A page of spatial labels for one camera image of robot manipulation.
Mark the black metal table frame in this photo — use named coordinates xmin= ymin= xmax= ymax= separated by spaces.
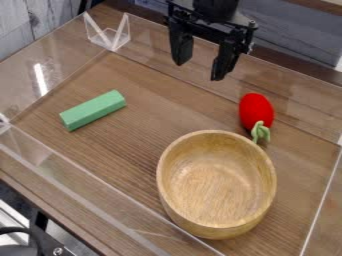
xmin=0 ymin=206 xmax=78 ymax=256

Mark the red plush strawberry toy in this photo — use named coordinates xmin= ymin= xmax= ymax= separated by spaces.
xmin=239 ymin=93 xmax=275 ymax=143

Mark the green rectangular block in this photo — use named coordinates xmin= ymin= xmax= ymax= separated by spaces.
xmin=59 ymin=90 xmax=127 ymax=131

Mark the brown wooden bowl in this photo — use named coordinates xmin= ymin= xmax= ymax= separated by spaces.
xmin=156 ymin=130 xmax=277 ymax=240

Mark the clear acrylic front wall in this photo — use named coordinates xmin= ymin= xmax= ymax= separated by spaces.
xmin=0 ymin=114 xmax=225 ymax=256

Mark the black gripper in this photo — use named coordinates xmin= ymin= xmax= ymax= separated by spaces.
xmin=166 ymin=0 xmax=258 ymax=81

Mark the black cable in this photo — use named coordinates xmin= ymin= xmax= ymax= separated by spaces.
xmin=0 ymin=226 xmax=32 ymax=248

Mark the clear acrylic corner bracket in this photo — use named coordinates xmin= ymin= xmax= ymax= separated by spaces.
xmin=83 ymin=13 xmax=131 ymax=52

